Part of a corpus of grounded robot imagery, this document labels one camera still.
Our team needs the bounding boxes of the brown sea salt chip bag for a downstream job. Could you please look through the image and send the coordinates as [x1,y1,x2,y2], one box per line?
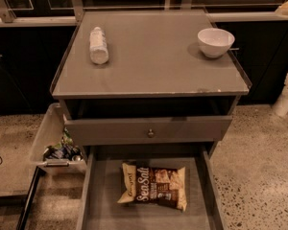
[118,163,187,212]

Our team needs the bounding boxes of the grey drawer cabinet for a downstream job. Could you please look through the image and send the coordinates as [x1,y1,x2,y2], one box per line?
[49,10,252,147]

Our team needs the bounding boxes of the round metal drawer knob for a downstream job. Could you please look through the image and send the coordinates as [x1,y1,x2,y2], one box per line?
[147,129,155,138]

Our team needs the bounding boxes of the grey top drawer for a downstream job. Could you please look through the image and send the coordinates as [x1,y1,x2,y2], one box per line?
[65,116,232,146]

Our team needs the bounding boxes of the grey open middle drawer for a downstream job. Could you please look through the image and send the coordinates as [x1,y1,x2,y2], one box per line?
[76,144,228,230]

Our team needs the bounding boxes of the white ceramic bowl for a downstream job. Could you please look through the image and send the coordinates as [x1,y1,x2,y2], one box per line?
[198,28,235,58]

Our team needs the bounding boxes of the white plastic water bottle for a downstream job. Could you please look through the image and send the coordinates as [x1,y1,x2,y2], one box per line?
[89,27,108,65]

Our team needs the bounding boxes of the snack packets and cans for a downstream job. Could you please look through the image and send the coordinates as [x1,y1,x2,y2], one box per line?
[43,127,83,161]

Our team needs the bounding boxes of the black floor rail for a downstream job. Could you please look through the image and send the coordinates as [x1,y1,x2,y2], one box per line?
[16,167,43,230]

